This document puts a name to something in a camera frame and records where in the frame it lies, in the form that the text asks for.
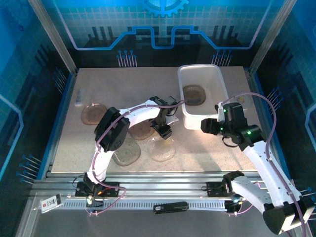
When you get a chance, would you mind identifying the black controller box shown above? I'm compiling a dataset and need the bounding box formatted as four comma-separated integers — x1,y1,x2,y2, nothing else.
85,196,104,208
225,199,244,213

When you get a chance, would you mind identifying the black left controller box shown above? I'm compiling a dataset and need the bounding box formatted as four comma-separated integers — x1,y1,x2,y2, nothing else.
85,196,104,208

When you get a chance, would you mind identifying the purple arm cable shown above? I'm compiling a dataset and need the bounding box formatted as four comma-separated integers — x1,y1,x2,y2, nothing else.
221,92,309,237
85,98,186,217

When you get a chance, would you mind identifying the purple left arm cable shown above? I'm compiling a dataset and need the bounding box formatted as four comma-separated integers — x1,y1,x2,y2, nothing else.
85,98,186,217

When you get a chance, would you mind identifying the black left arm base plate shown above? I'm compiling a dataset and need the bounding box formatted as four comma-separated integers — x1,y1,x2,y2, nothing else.
75,181,121,198

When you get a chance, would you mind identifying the white slotted cable duct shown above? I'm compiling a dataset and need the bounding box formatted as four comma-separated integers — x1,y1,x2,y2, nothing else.
60,199,227,211

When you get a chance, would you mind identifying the clear plastic plate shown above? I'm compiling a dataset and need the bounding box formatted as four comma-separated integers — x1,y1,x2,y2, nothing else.
147,137,176,162

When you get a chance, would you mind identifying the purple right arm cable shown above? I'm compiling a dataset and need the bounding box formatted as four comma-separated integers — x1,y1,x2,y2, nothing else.
221,92,309,237

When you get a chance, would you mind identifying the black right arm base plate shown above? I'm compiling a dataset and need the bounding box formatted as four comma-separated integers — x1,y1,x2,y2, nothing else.
206,181,247,198

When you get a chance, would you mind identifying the white label card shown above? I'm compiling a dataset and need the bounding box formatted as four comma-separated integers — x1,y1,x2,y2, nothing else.
39,194,62,213

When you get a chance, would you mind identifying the black right controller box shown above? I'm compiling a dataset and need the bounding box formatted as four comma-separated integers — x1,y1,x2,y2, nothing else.
225,199,244,213

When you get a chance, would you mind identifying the aluminium mounting rail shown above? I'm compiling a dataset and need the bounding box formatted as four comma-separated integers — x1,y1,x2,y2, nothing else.
31,171,297,201

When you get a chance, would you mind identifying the white plastic bin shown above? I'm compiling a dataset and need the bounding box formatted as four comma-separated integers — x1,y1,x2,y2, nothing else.
177,64,230,131

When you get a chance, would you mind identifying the smoky translucent plastic plate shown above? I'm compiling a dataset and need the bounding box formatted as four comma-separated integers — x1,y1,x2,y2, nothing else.
80,103,108,126
112,139,142,167
182,84,207,107
127,120,156,141

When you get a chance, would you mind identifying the black flat device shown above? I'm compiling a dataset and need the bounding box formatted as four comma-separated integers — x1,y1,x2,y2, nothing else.
153,201,190,215

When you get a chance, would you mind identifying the aluminium frame post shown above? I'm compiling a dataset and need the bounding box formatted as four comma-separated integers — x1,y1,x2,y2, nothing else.
27,0,79,75
248,0,297,75

